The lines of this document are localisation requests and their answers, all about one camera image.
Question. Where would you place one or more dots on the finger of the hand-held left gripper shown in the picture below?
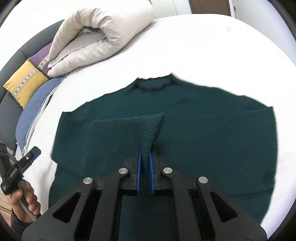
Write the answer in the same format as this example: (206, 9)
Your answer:
(32, 155)

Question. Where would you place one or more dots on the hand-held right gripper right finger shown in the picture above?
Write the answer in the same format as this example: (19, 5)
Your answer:
(151, 176)

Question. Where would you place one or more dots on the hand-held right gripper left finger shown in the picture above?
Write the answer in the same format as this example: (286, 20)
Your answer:
(138, 176)

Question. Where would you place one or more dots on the dark green knit sweater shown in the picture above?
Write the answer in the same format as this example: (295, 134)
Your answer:
(208, 127)

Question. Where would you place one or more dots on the person's left forearm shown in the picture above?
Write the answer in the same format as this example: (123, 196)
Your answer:
(19, 224)

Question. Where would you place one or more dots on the person's left hand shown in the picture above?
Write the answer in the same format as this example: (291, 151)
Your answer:
(30, 199)

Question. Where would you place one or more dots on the blue pillow with white trim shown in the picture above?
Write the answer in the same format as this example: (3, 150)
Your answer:
(34, 109)

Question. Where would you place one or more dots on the yellow patterned cushion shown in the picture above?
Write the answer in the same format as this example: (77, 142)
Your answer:
(23, 81)

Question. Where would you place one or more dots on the purple patterned cushion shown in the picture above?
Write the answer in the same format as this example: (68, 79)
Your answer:
(39, 58)

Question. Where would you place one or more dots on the dark grey padded headboard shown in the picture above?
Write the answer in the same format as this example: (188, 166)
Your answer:
(27, 48)

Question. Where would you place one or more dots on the rolled beige duvet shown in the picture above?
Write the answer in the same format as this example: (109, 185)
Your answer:
(92, 34)

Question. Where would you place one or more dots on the bed with white sheet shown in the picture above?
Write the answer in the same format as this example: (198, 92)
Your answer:
(196, 46)

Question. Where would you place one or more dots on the brown wooden door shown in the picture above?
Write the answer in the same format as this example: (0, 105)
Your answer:
(208, 5)

